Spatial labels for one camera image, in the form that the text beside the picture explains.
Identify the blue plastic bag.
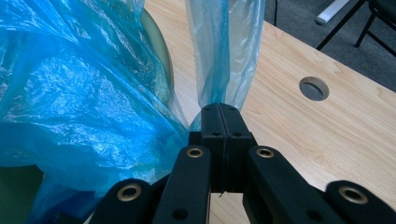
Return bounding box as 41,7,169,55
0,0,266,224

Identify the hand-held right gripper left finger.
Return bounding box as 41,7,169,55
189,104,226,194

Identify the green ribbed bin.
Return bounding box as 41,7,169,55
0,8,176,224

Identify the black folding chair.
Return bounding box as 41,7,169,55
316,0,396,59

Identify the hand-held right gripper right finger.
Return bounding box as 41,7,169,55
219,103,258,194

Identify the white desk frame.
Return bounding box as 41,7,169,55
316,0,351,25

